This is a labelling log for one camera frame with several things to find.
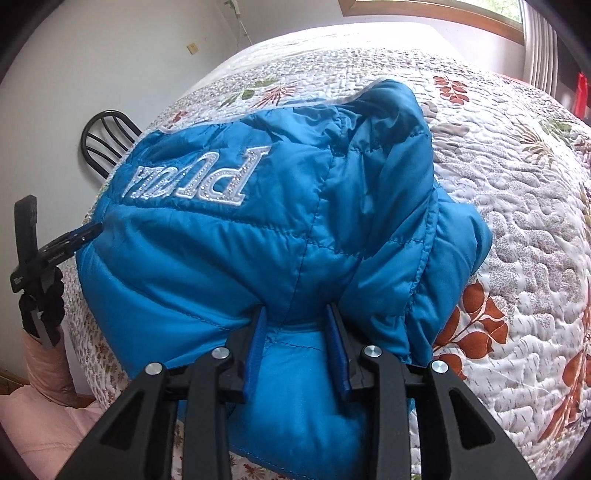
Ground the wooden framed window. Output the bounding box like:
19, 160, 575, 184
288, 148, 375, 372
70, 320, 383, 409
338, 0, 527, 45

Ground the grey pleated curtain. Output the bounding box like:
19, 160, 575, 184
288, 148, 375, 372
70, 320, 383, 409
524, 0, 561, 93

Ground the white wall device with cord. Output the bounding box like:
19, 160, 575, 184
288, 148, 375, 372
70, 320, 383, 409
224, 0, 245, 35

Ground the blue down jacket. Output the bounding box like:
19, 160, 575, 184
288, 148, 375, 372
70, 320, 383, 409
74, 78, 495, 480

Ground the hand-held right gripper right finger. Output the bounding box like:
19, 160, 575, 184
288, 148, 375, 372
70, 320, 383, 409
325, 302, 536, 480

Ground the floral quilted bedspread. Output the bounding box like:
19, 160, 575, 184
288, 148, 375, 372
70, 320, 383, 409
60, 44, 591, 480

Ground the white quilted blanket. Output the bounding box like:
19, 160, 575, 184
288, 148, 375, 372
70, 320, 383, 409
217, 24, 455, 65

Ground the person's pink jacket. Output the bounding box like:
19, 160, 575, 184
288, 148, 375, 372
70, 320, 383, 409
0, 383, 107, 480

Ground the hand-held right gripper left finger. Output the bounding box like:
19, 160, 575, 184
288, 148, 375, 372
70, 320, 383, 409
55, 307, 269, 480

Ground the black spindle-back chair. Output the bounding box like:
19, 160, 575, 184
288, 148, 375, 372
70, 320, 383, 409
81, 110, 141, 178

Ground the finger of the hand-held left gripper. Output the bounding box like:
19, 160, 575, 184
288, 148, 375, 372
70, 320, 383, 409
55, 223, 105, 245
44, 235, 95, 267

